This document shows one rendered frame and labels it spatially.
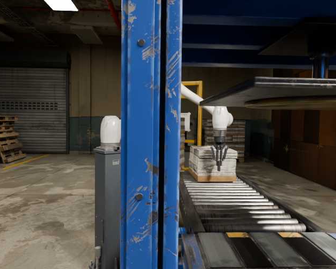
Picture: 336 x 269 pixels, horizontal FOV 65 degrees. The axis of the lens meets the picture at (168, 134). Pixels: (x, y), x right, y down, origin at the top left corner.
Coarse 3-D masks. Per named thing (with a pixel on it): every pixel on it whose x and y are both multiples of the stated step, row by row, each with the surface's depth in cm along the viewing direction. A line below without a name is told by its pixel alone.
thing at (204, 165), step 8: (200, 152) 191; (208, 152) 191; (232, 152) 193; (200, 160) 191; (208, 160) 192; (232, 160) 194; (200, 168) 192; (208, 168) 192; (216, 168) 193; (224, 168) 194; (232, 168) 194
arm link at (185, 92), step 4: (184, 88) 191; (184, 92) 191; (188, 92) 191; (192, 92) 192; (184, 96) 193; (188, 96) 191; (192, 96) 192; (196, 96) 193; (192, 100) 194; (196, 100) 193; (200, 100) 194; (204, 108) 198; (208, 108) 197; (212, 108) 196; (212, 112) 196; (232, 116) 195; (232, 120) 193; (228, 124) 190
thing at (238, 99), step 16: (256, 80) 42; (272, 80) 42; (288, 80) 42; (304, 80) 42; (320, 80) 42; (224, 96) 61; (240, 96) 57; (256, 96) 57; (272, 96) 56; (288, 96) 55; (304, 96) 55; (320, 96) 54
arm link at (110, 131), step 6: (102, 120) 214; (108, 120) 211; (114, 120) 212; (102, 126) 211; (108, 126) 210; (114, 126) 211; (120, 126) 216; (102, 132) 211; (108, 132) 209; (114, 132) 211; (120, 132) 216; (102, 138) 211; (108, 138) 210; (114, 138) 211; (120, 138) 219
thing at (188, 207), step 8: (184, 184) 186; (184, 192) 165; (184, 200) 148; (184, 208) 140; (192, 208) 135; (184, 216) 142; (192, 216) 124; (184, 224) 142; (192, 224) 114; (200, 224) 114; (192, 232) 110; (200, 232) 107
